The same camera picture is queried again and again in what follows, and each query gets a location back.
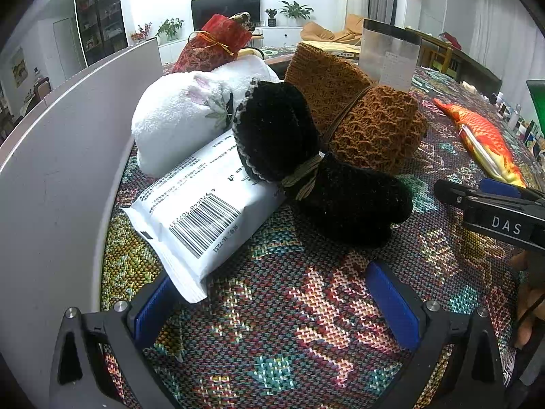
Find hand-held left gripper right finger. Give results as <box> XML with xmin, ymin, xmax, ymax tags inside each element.
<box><xmin>366</xmin><ymin>261</ymin><xmax>507</xmax><ymax>409</ymax></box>

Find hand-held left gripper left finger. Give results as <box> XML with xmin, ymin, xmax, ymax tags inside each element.
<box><xmin>49</xmin><ymin>275</ymin><xmax>184</xmax><ymax>409</ymax></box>

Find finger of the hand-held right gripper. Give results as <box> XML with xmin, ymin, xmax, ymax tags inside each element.
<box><xmin>433</xmin><ymin>179</ymin><xmax>471</xmax><ymax>206</ymax></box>
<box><xmin>478</xmin><ymin>178</ymin><xmax>545</xmax><ymax>202</ymax></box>

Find orange fish plush toy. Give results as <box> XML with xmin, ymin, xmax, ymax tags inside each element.
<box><xmin>432</xmin><ymin>98</ymin><xmax>529</xmax><ymax>188</ymax></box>

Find brown knitted roll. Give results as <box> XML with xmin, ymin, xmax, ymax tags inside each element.
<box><xmin>284</xmin><ymin>43</ymin><xmax>429</xmax><ymax>175</ymax></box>

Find white barcode packet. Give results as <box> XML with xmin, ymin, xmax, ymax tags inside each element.
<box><xmin>120</xmin><ymin>130</ymin><xmax>287</xmax><ymax>304</ymax></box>

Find white bunny towel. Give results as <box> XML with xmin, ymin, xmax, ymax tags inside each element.
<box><xmin>131</xmin><ymin>57</ymin><xmax>282</xmax><ymax>177</ymax></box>

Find black knitted roll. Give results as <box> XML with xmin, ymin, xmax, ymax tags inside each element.
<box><xmin>232</xmin><ymin>79</ymin><xmax>414</xmax><ymax>248</ymax></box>

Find red drawstring pouch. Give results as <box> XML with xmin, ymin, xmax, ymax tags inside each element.
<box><xmin>171</xmin><ymin>11</ymin><xmax>256</xmax><ymax>73</ymax></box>

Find person's right hand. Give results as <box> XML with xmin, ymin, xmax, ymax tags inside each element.
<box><xmin>509</xmin><ymin>251</ymin><xmax>545</xmax><ymax>348</ymax></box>

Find row of small bottles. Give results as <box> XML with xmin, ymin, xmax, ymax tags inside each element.
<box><xmin>462</xmin><ymin>81</ymin><xmax>545</xmax><ymax>167</ymax></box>

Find green box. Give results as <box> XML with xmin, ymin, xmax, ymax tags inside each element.
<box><xmin>527</xmin><ymin>79</ymin><xmax>545</xmax><ymax>137</ymax></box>

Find wooden slatted chair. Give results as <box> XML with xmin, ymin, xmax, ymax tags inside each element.
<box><xmin>419</xmin><ymin>34</ymin><xmax>454</xmax><ymax>73</ymax></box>

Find clear jar with black lid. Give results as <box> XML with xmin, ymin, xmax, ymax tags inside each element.
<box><xmin>359</xmin><ymin>19</ymin><xmax>422</xmax><ymax>92</ymax></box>

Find orange lounge chair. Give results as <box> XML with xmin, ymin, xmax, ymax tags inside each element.
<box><xmin>300</xmin><ymin>14</ymin><xmax>362</xmax><ymax>43</ymax></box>

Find white television console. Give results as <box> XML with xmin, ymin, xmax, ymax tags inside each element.
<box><xmin>157</xmin><ymin>26</ymin><xmax>304</xmax><ymax>54</ymax></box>

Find broad leaf potted plant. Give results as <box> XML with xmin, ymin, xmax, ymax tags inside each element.
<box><xmin>279</xmin><ymin>0</ymin><xmax>314</xmax><ymax>21</ymax></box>

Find wooden dining chair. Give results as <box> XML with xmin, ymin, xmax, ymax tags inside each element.
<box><xmin>32</xmin><ymin>77</ymin><xmax>52</xmax><ymax>103</ymax></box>

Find red flowers in vase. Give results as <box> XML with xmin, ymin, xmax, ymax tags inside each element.
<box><xmin>130</xmin><ymin>22</ymin><xmax>153</xmax><ymax>43</ymax></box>

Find bushy green potted plant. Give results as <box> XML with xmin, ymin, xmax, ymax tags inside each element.
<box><xmin>155</xmin><ymin>17</ymin><xmax>185</xmax><ymax>43</ymax></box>

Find black flat television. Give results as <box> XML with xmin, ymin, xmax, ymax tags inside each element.
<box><xmin>191</xmin><ymin>0</ymin><xmax>261</xmax><ymax>31</ymax></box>

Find black glass display cabinet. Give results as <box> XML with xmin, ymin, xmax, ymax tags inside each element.
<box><xmin>74</xmin><ymin>0</ymin><xmax>128</xmax><ymax>66</ymax></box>

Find framed wall picture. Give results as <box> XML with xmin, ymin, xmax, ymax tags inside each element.
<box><xmin>11</xmin><ymin>47</ymin><xmax>28</xmax><ymax>88</ymax></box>

